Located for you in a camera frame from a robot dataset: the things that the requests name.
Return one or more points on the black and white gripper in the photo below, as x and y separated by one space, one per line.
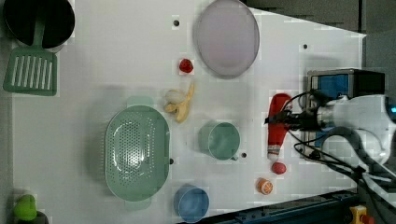
304 121

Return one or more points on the red plush ketchup bottle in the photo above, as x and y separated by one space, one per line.
276 131

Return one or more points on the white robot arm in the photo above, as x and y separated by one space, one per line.
363 124

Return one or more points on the round grey plate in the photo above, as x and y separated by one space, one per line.
227 38

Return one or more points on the red toy apple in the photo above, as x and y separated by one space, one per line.
279 168

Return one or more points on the green metal mug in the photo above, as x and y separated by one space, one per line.
219 140

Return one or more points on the toy orange slice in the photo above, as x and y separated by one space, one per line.
264 186

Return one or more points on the yellow peeled toy banana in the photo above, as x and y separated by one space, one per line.
178 103

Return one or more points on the red toy strawberry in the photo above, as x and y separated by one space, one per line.
185 66

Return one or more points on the blue bowl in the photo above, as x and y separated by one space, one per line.
191 203

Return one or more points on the green perforated colander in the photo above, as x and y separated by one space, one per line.
137 144

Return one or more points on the green slotted spatula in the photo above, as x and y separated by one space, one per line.
32 69

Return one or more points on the green toy pear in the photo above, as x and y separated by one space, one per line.
25 208

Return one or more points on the black pot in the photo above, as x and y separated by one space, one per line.
57 17

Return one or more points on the blue aluminium frame rail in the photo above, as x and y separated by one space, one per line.
329 208

